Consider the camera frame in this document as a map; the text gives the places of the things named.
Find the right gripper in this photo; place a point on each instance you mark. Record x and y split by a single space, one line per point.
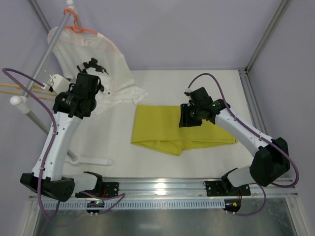
186 115

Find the yellow-green trousers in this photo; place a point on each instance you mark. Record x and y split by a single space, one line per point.
157 128

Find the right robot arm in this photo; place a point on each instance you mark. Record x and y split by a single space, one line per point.
269 155

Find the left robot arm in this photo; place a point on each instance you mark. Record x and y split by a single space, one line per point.
47 178

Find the orange plastic hanger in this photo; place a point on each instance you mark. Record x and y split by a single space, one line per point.
75 27

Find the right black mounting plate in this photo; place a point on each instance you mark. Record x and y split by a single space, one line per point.
217 188

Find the black mounting plate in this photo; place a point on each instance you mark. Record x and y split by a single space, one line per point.
110 189
217 188

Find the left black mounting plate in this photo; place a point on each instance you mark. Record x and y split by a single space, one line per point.
110 189

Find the white printed t-shirt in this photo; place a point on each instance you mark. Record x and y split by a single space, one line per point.
95 54

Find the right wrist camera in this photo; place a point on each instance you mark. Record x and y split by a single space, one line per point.
187 93

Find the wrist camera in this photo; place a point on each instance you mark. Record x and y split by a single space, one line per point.
56 84
187 93

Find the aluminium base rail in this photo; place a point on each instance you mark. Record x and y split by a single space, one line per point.
185 188

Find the slotted cable duct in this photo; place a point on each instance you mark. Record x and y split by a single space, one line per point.
134 204

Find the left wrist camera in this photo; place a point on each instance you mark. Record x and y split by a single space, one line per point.
56 84

